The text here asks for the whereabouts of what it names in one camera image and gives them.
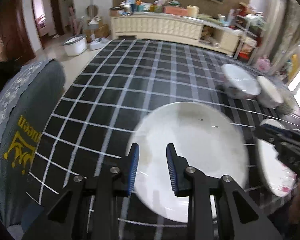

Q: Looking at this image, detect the pink tote bag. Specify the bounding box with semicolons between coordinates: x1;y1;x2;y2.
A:
254;56;271;73

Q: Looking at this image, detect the small white bowl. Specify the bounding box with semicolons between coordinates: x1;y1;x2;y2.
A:
257;76;284;109

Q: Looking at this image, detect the black white checkered tablecloth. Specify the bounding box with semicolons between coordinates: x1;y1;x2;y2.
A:
28;40;300;214

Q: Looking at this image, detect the white grey mop bucket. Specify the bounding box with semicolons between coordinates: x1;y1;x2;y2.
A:
62;34;87;57

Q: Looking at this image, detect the pink box on cabinet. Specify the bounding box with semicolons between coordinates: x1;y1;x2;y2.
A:
164;5;188;16

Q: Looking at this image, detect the white metal storage rack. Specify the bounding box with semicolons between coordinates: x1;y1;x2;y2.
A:
234;14;266;64

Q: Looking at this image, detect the cream plastic jug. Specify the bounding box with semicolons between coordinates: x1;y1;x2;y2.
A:
186;5;199;18

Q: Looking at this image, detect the large plain white plate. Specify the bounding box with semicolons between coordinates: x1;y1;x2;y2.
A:
129;102;249;223

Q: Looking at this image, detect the brown wooden door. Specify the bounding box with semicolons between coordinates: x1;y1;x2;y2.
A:
0;0;35;66

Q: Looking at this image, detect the floral rimmed white plate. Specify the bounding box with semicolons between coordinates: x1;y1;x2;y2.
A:
257;139;296;197

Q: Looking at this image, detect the large white patterned bowl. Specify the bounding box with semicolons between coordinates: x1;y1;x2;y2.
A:
221;63;261;100

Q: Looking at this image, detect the cream tufted TV cabinet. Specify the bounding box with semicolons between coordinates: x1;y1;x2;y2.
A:
111;12;242;56

